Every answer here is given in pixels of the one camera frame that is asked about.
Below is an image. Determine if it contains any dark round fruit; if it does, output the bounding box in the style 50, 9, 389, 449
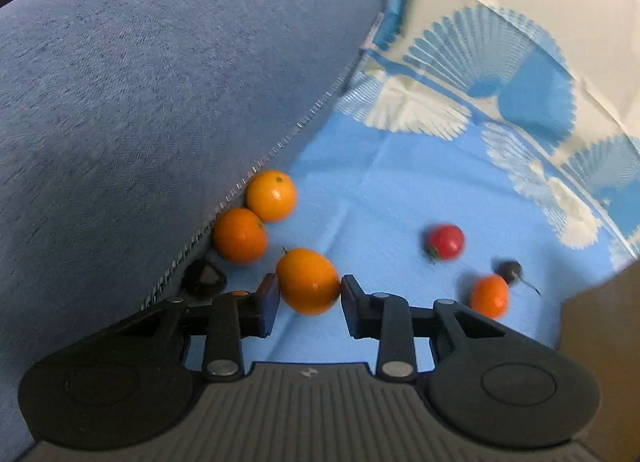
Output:
181, 259, 228, 299

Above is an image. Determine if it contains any blue-grey zippered cushion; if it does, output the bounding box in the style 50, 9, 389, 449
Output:
0, 0, 411, 462

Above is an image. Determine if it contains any cardboard box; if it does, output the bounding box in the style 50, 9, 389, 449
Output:
557, 254, 640, 445

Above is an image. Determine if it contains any deep orange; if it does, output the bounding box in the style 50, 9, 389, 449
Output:
212, 207, 269, 264

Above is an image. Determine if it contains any blue fan-print cloth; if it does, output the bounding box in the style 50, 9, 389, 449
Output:
185, 0, 640, 378

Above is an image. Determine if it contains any small orange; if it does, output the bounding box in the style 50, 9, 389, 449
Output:
469, 274, 511, 320

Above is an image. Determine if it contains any yellowish orange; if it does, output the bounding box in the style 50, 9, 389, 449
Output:
244, 170, 298, 223

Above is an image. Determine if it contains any oval orange with stem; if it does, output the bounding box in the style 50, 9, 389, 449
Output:
275, 247, 342, 316

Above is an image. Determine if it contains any dark plum with stem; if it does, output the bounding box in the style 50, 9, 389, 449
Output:
494, 259, 542, 299

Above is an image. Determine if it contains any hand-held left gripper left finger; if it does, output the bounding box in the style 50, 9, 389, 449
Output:
107, 272, 279, 383

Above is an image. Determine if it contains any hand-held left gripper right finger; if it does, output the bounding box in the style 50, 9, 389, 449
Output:
340, 273, 531, 383

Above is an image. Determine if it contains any red cherry tomato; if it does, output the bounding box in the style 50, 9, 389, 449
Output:
424, 223, 466, 263

